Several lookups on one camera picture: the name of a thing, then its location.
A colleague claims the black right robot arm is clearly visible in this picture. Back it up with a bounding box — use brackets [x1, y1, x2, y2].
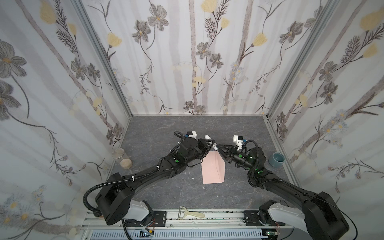
[217, 145, 350, 240]

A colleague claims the pink paper envelope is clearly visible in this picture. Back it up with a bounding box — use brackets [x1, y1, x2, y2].
[201, 152, 226, 184]

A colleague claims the aluminium mounting rail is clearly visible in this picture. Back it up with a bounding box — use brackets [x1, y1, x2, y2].
[83, 207, 328, 240]

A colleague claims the cream vegetable peeler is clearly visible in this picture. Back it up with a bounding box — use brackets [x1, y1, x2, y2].
[178, 206, 205, 219]

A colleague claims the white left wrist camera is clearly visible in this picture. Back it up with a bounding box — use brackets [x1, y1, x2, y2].
[185, 131, 197, 139]

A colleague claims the white glue stick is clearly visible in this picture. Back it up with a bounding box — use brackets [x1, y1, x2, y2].
[204, 135, 218, 151]

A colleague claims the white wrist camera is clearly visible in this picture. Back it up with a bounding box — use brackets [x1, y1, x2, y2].
[233, 135, 246, 150]
[185, 131, 197, 139]

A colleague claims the teal ceramic cup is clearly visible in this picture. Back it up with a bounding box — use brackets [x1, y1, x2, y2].
[268, 152, 286, 168]

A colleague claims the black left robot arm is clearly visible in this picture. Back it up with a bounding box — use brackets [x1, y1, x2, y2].
[83, 138, 215, 226]

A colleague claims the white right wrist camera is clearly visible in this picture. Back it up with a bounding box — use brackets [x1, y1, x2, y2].
[233, 135, 246, 150]

